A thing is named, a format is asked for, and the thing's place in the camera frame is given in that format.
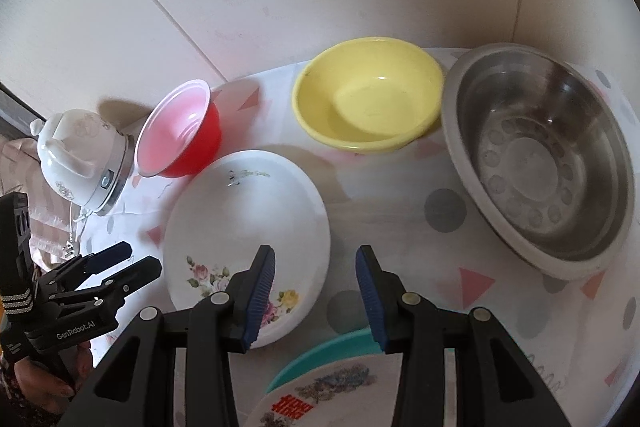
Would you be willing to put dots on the white electric kettle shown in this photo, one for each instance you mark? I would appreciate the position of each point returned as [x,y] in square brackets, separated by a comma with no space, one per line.
[75,142]

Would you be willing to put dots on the white floral plate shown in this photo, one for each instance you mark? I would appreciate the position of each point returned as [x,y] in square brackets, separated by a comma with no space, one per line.
[245,217]

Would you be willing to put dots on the teal plate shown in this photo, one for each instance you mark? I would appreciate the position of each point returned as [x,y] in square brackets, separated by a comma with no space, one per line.
[320,347]

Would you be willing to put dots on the grey window frame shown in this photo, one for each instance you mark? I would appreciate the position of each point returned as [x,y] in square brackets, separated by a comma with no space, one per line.
[10,107]

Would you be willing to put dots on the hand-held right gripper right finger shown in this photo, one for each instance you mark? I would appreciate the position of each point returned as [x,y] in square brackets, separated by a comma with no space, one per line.
[370,297]

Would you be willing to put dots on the pink striped cloth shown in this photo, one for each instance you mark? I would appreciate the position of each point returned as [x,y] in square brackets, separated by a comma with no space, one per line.
[15,162]

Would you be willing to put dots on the person's left hand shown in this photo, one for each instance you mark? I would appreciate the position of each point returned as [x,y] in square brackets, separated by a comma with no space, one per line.
[42,387]

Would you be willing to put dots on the red plastic bowl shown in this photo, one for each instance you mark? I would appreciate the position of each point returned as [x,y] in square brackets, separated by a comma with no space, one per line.
[170,137]

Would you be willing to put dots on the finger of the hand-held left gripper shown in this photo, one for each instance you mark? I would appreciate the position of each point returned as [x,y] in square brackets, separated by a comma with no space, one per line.
[135,274]
[112,253]

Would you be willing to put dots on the person's left forearm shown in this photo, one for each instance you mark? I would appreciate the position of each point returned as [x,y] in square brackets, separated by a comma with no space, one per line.
[9,399]

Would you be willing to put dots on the stainless steel bowl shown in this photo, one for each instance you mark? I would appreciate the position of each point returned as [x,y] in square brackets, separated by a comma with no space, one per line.
[530,157]

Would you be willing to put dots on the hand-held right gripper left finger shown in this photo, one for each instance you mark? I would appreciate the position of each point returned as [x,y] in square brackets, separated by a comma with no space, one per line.
[260,297]

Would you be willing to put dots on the white plate with red print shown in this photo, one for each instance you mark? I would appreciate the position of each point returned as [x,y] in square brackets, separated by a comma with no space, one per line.
[330,389]

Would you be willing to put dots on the yellow plastic bowl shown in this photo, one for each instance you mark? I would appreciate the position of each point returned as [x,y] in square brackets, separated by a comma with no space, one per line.
[370,97]

